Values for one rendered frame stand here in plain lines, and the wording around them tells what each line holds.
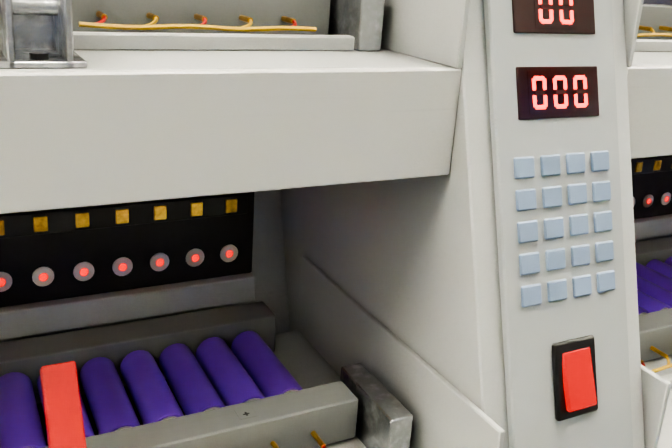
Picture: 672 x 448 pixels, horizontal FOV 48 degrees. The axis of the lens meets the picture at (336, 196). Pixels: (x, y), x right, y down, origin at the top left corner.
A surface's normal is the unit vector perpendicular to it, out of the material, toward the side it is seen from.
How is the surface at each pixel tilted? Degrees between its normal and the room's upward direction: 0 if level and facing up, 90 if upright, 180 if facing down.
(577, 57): 90
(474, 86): 90
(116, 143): 107
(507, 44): 90
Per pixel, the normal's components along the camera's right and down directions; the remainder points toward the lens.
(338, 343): -0.89, 0.08
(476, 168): 0.46, 0.01
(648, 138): 0.46, 0.30
